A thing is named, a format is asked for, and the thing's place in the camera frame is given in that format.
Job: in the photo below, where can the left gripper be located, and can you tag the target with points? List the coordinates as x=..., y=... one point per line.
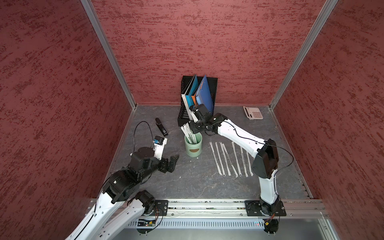
x=164, y=167

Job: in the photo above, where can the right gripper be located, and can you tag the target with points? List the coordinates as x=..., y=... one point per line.
x=194, y=127

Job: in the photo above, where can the straw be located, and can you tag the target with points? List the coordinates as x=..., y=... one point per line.
x=221, y=163
x=230, y=161
x=225, y=157
x=216, y=161
x=237, y=161
x=250, y=165
x=244, y=163

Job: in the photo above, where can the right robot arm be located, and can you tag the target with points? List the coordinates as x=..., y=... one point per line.
x=264, y=152

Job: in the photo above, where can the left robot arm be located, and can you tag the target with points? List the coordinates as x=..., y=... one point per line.
x=120, y=201

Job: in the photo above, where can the wrapped straws in cup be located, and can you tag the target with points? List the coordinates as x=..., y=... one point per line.
x=191, y=137

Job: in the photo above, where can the green cup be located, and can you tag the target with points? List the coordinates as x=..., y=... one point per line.
x=194, y=150

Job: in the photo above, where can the black file organizer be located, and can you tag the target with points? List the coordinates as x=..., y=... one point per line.
x=213, y=82

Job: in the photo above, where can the blue folder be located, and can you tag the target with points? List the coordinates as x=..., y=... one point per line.
x=203, y=95

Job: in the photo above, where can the orange book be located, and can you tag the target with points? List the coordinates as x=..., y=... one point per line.
x=194, y=100

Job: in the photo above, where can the teal book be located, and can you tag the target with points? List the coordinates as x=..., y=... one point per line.
x=190, y=91

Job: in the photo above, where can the black stapler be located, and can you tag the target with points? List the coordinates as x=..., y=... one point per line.
x=161, y=127

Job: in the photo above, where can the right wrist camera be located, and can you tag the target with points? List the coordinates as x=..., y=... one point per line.
x=193, y=116

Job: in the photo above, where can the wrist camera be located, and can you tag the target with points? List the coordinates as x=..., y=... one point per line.
x=193, y=116
x=159, y=145

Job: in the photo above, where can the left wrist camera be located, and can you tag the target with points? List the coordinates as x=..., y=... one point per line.
x=159, y=145

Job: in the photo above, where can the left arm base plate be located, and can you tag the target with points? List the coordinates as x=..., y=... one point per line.
x=161, y=206

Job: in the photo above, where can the aluminium front rail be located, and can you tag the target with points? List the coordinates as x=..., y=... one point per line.
x=224, y=209

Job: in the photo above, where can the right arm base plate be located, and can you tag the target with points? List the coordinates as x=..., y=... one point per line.
x=262, y=209

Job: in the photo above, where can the right aluminium corner post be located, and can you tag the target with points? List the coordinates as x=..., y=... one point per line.
x=316, y=28

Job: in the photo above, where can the aluminium corner post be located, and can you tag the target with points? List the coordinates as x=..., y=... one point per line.
x=316, y=28
x=92, y=15

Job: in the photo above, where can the left aluminium corner post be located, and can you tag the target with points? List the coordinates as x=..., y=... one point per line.
x=92, y=15

